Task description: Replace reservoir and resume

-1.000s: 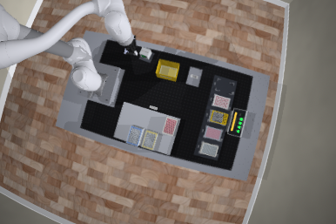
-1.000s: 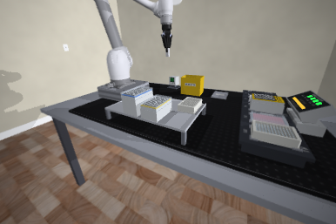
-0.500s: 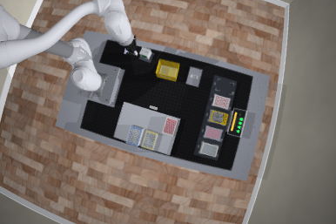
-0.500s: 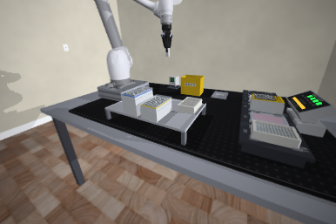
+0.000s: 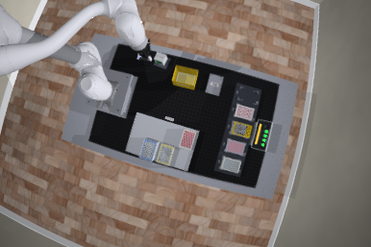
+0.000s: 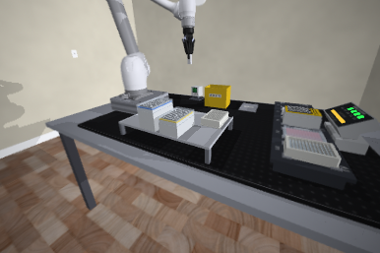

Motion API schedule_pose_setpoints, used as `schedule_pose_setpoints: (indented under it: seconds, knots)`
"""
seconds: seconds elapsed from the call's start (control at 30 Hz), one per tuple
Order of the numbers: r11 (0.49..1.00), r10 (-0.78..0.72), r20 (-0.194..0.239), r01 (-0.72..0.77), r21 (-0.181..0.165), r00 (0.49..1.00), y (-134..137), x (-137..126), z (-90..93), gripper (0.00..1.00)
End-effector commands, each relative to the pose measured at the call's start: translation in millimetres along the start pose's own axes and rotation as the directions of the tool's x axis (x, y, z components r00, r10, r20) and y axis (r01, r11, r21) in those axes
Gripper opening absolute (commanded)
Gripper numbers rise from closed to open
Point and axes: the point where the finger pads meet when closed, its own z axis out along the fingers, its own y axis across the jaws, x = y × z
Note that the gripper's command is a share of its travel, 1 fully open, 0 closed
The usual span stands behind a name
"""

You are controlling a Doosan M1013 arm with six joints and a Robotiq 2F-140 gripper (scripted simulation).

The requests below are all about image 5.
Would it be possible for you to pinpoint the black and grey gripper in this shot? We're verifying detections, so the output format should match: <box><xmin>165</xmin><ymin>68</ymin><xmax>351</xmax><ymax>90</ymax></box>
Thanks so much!
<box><xmin>136</xmin><ymin>38</ymin><xmax>152</xmax><ymax>61</ymax></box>

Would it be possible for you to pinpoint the pink and pale blue well plate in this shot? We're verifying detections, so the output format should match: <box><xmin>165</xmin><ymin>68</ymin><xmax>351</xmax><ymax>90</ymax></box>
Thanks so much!
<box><xmin>225</xmin><ymin>139</ymin><xmax>246</xmax><ymax>156</ymax></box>

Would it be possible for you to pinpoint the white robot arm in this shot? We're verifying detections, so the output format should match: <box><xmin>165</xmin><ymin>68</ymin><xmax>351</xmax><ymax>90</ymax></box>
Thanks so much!
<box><xmin>0</xmin><ymin>0</ymin><xmax>148</xmax><ymax>109</ymax></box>

